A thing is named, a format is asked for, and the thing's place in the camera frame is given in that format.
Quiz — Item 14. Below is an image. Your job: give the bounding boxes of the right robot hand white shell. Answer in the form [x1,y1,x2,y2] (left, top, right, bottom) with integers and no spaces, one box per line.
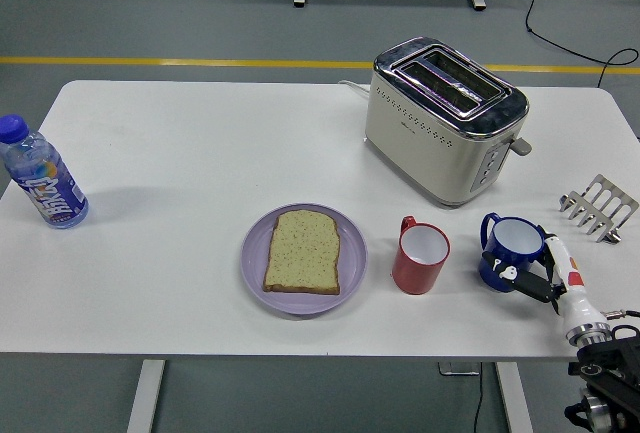
[482,230,610,340]

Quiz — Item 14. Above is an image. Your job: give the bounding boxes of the blue enamel cup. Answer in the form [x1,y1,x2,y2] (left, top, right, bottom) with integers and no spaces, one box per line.
[477,212,546,294]

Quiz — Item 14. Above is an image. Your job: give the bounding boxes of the red enamel cup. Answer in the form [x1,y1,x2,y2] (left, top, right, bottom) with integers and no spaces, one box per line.
[391,214,451,296]

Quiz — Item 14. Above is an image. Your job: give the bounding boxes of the bread slice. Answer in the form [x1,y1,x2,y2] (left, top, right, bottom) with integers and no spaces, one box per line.
[262,209,342,297]

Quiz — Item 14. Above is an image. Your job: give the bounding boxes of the metal toast rack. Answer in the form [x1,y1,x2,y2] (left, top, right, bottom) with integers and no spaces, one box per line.
[558,173,640,245]

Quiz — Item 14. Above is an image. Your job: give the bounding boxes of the cream and chrome toaster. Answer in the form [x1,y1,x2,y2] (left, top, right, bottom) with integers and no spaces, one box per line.
[363,36,533,209]

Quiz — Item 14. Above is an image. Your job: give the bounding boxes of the purple round plate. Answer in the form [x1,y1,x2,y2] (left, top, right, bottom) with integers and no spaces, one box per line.
[240,202,369,317]

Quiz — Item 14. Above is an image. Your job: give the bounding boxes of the plastic bottle blue label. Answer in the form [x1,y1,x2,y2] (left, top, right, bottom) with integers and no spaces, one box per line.
[0,113,90,230]

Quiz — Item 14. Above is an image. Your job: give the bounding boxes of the black cable under table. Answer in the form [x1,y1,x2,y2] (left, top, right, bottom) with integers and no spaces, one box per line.
[472,375,487,433]

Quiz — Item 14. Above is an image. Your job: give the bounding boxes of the grey bracket under table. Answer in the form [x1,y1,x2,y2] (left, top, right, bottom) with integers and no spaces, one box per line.
[438,361,481,377]

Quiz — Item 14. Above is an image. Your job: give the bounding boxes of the black floor cable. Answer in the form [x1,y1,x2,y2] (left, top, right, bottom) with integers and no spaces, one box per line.
[517,0,640,88]

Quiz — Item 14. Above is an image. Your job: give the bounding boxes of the white toaster cord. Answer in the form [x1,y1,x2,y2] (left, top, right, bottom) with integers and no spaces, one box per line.
[337,79,372,99]

